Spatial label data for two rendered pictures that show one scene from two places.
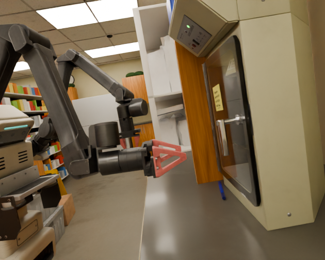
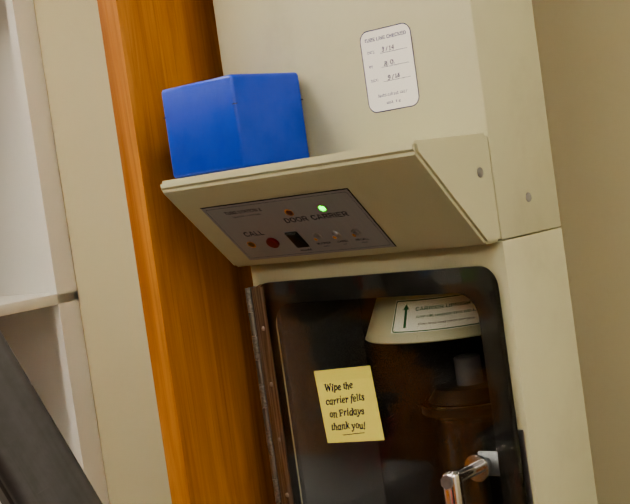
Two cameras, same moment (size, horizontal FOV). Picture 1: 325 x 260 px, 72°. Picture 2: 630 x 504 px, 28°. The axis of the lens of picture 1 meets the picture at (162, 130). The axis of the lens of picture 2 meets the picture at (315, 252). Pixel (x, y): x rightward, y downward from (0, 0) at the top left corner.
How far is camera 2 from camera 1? 0.81 m
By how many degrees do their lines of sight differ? 48
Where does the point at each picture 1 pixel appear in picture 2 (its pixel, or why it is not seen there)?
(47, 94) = (16, 435)
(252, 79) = (526, 372)
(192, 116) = (198, 462)
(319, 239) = not seen: outside the picture
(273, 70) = (550, 351)
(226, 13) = (484, 224)
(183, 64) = (171, 282)
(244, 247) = not seen: outside the picture
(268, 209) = not seen: outside the picture
